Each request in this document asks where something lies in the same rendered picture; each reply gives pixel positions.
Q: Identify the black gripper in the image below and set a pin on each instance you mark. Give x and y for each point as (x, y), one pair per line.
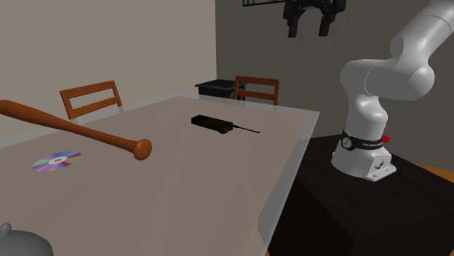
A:
(312, 3)

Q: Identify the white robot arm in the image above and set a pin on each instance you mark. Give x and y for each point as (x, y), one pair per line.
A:
(369, 106)

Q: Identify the brown wooden chair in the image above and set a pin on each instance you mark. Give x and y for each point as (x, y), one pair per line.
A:
(257, 81)
(88, 88)

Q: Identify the black side table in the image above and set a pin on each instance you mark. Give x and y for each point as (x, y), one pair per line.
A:
(216, 87)

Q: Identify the black radio with antenna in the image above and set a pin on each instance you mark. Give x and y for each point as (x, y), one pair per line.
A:
(212, 123)

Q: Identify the dark robot stand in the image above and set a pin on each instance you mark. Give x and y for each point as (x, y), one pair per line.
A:
(354, 212)

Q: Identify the glass-topped brown table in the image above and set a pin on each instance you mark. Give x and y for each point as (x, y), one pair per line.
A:
(177, 184)

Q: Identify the brown wooden baseball bat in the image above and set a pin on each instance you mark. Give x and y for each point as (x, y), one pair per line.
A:
(88, 133)

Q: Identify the rainbow compact disc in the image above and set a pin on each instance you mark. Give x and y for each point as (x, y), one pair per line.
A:
(69, 159)

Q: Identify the grey rounded object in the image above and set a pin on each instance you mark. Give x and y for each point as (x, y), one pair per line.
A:
(21, 244)

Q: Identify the dark framed wall picture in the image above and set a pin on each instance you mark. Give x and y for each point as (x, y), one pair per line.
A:
(262, 2)

